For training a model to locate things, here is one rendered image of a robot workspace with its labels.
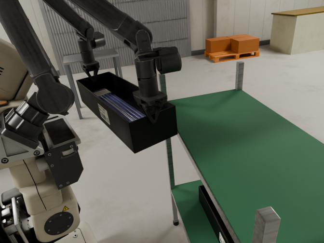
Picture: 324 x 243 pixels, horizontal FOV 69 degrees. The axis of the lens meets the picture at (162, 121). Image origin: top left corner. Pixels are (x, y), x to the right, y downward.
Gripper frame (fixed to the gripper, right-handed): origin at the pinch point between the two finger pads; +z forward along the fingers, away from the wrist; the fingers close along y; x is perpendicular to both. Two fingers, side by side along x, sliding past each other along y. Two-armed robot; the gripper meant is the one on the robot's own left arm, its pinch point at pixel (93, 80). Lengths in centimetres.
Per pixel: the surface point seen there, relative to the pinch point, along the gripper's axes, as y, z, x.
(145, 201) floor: 12, 111, -21
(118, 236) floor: -3, 110, 10
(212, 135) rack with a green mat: -58, 15, -24
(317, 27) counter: 153, 65, -532
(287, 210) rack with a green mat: -95, 15, -14
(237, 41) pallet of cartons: 240, 77, -387
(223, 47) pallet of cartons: 277, 94, -383
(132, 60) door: 397, 102, -208
